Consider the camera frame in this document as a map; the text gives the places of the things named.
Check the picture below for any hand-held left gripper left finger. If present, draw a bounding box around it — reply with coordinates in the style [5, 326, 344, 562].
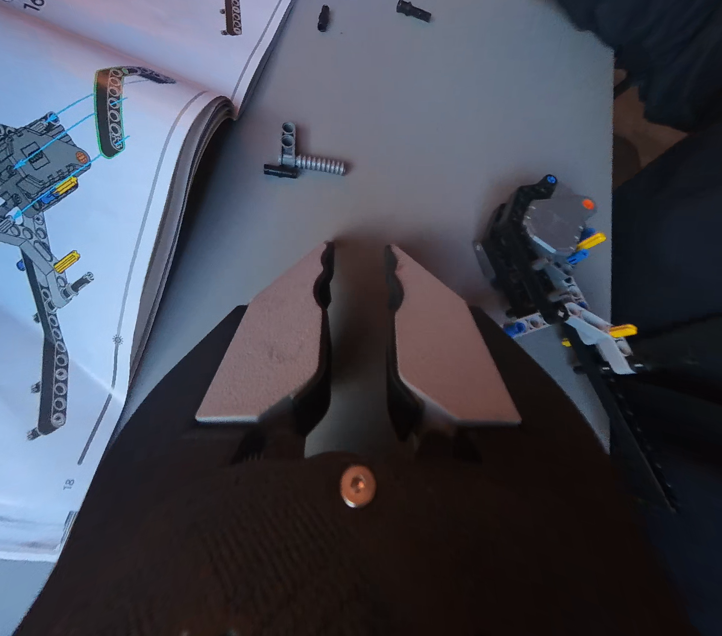
[194, 241, 336, 456]

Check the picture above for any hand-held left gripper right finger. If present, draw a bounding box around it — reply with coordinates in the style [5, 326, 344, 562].
[385, 244, 522, 443]

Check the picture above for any partly built lego model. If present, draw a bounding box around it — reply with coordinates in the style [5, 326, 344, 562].
[473, 175, 679, 514]

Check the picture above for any open lego instruction booklet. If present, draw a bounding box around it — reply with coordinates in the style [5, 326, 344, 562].
[0, 0, 334, 560]

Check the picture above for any grey connector with threaded axle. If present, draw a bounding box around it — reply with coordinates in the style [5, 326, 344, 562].
[263, 121, 349, 180]

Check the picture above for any person's dark trouser leg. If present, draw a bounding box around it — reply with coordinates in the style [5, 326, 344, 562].
[612, 124, 722, 636]

